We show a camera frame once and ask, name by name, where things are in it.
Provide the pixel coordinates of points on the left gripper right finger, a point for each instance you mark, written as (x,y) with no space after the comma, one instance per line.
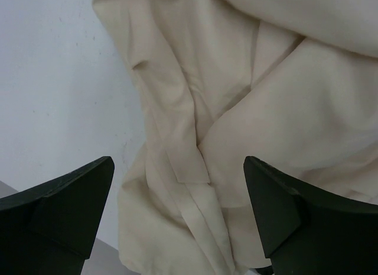
(307,230)

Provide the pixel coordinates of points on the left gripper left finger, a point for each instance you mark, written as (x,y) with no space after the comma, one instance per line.
(51,228)

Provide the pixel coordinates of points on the beige trousers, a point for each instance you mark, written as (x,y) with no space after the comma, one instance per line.
(292,82)

